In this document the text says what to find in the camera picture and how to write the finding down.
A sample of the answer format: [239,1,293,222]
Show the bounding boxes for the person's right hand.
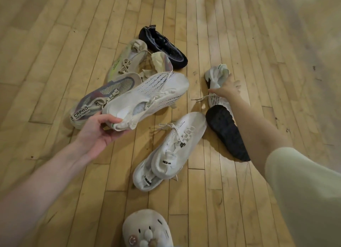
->
[208,73,242,100]

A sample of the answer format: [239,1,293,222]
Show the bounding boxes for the person's left hand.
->
[75,113,131,157]

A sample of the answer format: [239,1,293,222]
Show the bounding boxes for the white dotted knit sneaker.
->
[191,64,251,162]
[102,71,190,132]

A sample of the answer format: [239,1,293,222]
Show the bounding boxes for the person's left forearm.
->
[0,141,90,247]

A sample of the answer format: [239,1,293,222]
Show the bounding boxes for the person's right forearm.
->
[223,94,293,178]

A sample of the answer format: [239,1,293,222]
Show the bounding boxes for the grey iridescent sneaker beige laces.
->
[69,72,143,130]

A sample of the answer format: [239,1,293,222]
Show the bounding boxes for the beige sneaker neon yellow side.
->
[107,39,152,83]

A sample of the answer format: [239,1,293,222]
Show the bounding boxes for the white knit sneaker black label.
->
[151,111,208,180]
[132,154,184,192]

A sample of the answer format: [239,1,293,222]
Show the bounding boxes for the cream plush slipper with face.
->
[122,209,174,247]

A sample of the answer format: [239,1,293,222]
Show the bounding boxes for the cream sleeve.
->
[265,147,341,247]

